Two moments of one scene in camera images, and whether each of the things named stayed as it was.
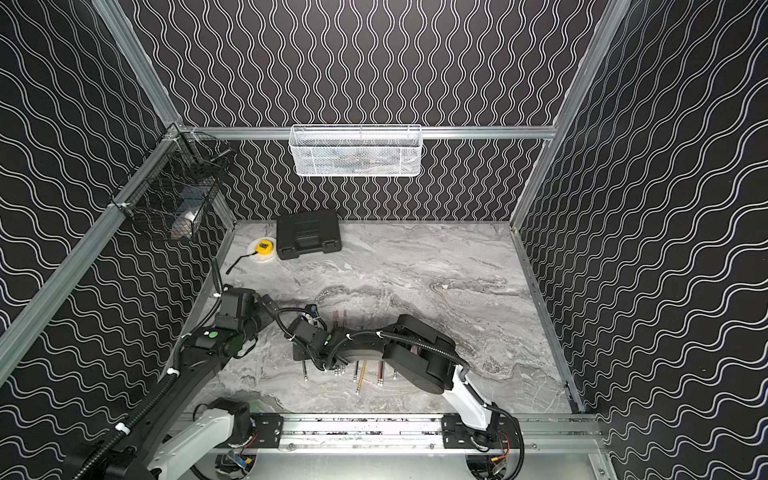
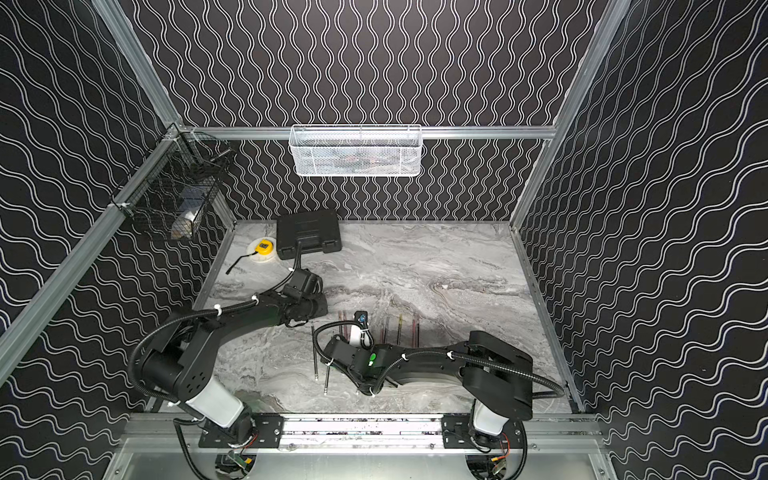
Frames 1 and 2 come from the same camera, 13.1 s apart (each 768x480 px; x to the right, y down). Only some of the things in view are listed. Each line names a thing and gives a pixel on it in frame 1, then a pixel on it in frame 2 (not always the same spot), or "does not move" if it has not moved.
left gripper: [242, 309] → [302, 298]
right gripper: [298, 355] → [369, 349]
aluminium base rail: [424, 435] does not move
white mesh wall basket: [355, 150] does not move
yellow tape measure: [263, 247] does not move
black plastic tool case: [308, 232] does not move
